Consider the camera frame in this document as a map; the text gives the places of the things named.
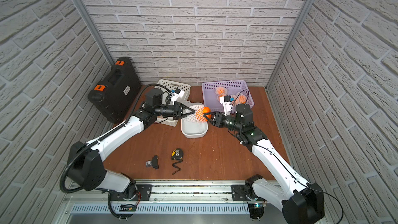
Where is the white foam net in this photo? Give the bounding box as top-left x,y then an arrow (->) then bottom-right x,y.
185,104 -> 207,123

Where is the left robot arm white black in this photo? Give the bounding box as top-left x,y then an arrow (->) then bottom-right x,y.
60,88 -> 195,199

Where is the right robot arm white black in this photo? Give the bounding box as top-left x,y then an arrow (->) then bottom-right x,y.
201,104 -> 325,224

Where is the white plastic tub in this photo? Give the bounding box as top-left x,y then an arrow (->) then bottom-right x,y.
181,102 -> 208,139

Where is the white perforated plastic basket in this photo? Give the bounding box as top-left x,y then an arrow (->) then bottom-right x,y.
155,79 -> 190,127

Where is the purple perforated plastic basket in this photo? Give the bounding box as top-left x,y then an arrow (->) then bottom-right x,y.
202,80 -> 255,112

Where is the yellow black tape measure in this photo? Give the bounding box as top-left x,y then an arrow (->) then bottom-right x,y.
171,148 -> 183,161

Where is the small black gripper part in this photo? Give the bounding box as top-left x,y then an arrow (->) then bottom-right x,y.
146,155 -> 159,170

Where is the black plastic tool case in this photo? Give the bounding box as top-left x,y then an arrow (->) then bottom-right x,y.
88,57 -> 142,123

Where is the aluminium mounting rail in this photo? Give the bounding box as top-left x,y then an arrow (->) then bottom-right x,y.
62,179 -> 318,215

